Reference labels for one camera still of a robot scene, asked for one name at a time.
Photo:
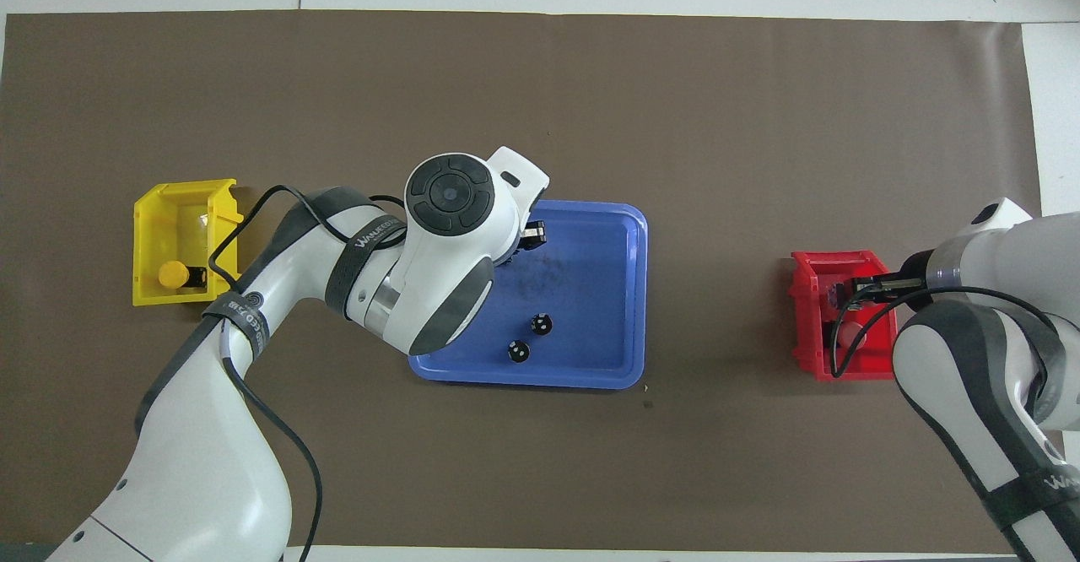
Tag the yellow plastic bin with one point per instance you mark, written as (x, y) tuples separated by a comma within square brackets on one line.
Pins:
[(156, 224)]

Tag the red plastic bin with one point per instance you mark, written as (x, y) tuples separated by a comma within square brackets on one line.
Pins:
[(810, 326)]

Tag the blue plastic tray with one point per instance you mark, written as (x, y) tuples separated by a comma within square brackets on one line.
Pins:
[(591, 309)]

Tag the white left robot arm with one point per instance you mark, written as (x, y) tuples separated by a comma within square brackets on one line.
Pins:
[(211, 461)]

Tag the brown paper table mat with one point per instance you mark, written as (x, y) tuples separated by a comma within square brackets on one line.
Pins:
[(540, 98)]

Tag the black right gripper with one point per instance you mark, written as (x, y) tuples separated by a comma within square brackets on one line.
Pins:
[(907, 279)]

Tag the yellow push button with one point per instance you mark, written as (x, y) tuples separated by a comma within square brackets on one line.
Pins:
[(173, 274)]

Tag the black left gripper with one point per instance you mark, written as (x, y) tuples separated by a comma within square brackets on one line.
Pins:
[(510, 254)]

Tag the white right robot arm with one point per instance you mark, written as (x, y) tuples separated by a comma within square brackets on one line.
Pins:
[(970, 359)]

